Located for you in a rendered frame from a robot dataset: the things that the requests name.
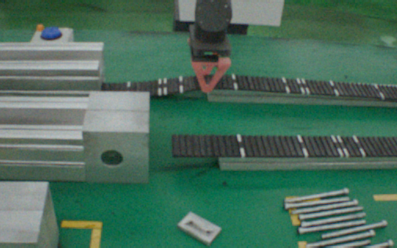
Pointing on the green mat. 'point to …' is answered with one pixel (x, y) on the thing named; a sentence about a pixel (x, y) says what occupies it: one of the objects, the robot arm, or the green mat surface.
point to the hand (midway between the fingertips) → (205, 80)
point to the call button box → (55, 38)
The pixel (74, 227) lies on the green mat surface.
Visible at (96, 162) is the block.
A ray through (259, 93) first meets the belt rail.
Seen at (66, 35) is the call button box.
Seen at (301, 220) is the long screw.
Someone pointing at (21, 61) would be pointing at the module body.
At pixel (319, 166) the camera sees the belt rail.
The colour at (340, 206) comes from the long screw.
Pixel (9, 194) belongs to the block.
